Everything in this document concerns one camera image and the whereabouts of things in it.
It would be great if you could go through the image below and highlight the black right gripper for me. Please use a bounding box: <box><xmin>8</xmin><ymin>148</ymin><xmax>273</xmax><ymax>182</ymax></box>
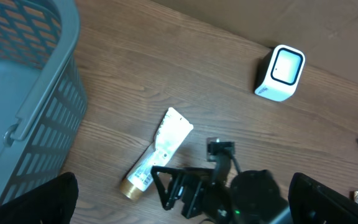
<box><xmin>150</xmin><ymin>166</ymin><xmax>232</xmax><ymax>220</ymax></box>

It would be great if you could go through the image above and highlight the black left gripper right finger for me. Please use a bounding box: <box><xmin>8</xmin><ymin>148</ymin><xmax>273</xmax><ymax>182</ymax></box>
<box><xmin>288</xmin><ymin>172</ymin><xmax>358</xmax><ymax>224</ymax></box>

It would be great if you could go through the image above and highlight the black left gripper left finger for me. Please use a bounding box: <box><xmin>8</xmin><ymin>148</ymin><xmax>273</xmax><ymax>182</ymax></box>
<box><xmin>0</xmin><ymin>172</ymin><xmax>79</xmax><ymax>224</ymax></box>

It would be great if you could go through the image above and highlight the white tube with gold cap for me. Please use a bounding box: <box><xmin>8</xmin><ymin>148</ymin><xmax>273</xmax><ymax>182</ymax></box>
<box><xmin>119</xmin><ymin>107</ymin><xmax>193</xmax><ymax>201</ymax></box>

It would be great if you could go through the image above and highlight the white barcode scanner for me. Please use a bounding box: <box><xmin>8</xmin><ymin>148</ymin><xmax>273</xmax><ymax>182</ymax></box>
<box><xmin>254</xmin><ymin>44</ymin><xmax>306</xmax><ymax>102</ymax></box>

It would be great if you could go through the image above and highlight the grey plastic mesh basket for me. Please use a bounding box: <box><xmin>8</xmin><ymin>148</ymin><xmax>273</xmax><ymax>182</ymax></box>
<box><xmin>0</xmin><ymin>0</ymin><xmax>88</xmax><ymax>206</ymax></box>

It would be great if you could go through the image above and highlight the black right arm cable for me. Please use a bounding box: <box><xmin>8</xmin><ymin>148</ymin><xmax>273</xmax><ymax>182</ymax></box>
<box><xmin>230</xmin><ymin>154</ymin><xmax>244</xmax><ymax>175</ymax></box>

